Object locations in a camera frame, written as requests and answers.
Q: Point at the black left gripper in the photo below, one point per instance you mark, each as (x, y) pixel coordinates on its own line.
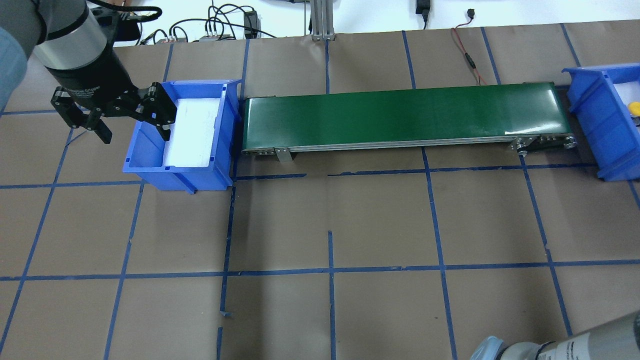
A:
(91, 82)

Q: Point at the yellow push button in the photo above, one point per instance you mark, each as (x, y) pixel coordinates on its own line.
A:
(634, 109)

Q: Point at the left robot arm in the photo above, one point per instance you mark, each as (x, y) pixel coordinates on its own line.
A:
(75, 43)

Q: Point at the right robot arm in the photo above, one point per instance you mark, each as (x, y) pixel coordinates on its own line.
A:
(618, 339)

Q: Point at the white foam pad left bin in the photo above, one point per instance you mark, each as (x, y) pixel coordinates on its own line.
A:
(192, 133)

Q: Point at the white foam pad bin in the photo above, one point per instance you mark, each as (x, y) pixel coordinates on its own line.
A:
(192, 133)
(629, 92)

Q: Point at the blue left plastic bin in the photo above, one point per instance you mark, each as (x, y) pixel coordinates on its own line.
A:
(144, 156)

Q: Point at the blue plastic bin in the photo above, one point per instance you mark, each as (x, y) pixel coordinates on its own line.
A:
(144, 156)
(606, 123)

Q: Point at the black power adapter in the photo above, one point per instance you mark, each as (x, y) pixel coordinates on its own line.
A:
(251, 24)

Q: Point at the black hanging plug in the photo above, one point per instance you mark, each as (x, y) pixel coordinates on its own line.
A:
(423, 8)

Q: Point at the green conveyor belt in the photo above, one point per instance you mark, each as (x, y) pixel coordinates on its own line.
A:
(528, 116)

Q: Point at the blue right plastic bin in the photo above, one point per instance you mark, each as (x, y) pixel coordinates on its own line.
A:
(606, 123)

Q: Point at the white foam pad right bin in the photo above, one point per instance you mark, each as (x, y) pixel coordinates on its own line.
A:
(629, 92)

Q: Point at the aluminium profile post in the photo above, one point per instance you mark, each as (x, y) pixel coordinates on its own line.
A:
(322, 20)

